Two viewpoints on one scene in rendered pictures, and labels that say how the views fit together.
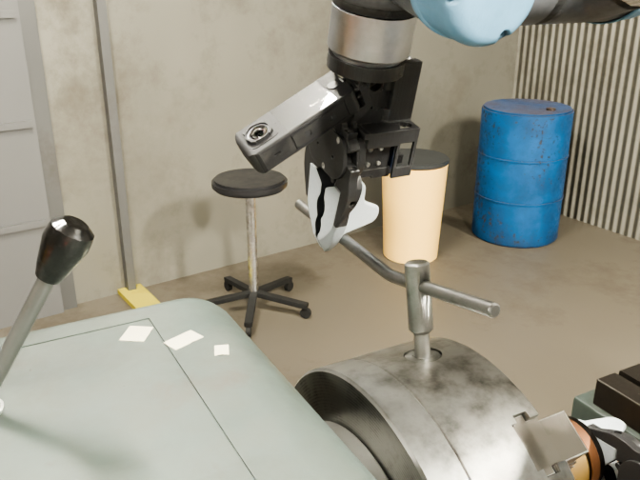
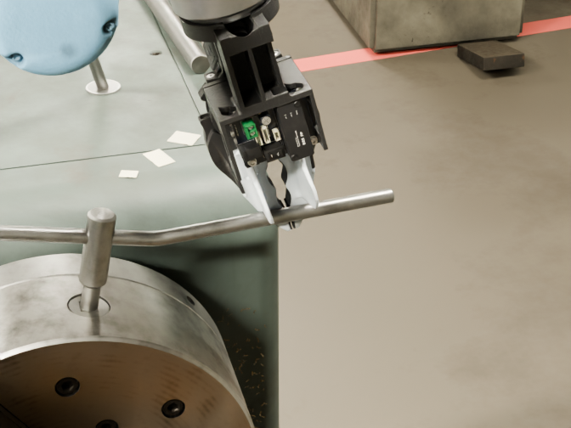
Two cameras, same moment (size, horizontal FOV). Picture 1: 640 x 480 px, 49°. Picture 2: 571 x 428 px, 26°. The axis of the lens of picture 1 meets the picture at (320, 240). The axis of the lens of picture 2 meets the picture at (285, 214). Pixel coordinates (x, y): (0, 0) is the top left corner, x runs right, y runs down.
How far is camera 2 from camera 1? 1.24 m
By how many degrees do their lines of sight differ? 90
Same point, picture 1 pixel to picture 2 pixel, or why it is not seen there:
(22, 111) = not seen: outside the picture
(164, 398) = (70, 149)
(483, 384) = (11, 329)
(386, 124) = (230, 97)
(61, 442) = (44, 115)
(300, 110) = not seen: hidden behind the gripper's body
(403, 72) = (208, 39)
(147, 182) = not seen: outside the picture
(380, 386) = (45, 264)
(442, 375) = (37, 303)
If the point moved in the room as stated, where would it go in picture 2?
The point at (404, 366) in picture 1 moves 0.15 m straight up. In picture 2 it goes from (71, 286) to (53, 121)
